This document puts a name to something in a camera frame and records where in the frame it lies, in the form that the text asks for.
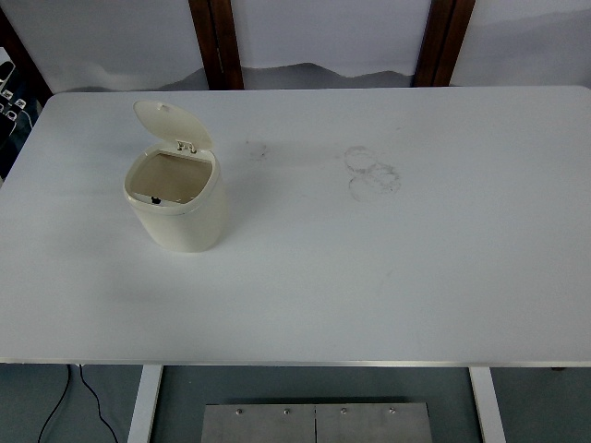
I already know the thin black floor cable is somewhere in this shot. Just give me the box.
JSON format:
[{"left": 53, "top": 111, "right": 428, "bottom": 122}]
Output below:
[
  {"left": 78, "top": 364, "right": 119, "bottom": 443},
  {"left": 37, "top": 364, "right": 73, "bottom": 443}
]

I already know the grey metal plate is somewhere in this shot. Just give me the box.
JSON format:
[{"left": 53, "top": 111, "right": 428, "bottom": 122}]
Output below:
[
  {"left": 200, "top": 403, "right": 317, "bottom": 443},
  {"left": 315, "top": 401, "right": 433, "bottom": 443}
]

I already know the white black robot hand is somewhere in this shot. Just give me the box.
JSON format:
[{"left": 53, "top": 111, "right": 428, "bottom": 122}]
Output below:
[{"left": 0, "top": 45, "right": 28, "bottom": 135}]

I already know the white metal table leg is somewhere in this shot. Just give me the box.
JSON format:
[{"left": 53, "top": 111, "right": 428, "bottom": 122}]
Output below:
[
  {"left": 127, "top": 366, "right": 163, "bottom": 443},
  {"left": 469, "top": 367, "right": 508, "bottom": 443}
]

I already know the cream plastic flip-lid trash bin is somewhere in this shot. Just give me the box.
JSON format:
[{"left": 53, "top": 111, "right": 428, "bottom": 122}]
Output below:
[{"left": 122, "top": 100, "right": 228, "bottom": 254}]

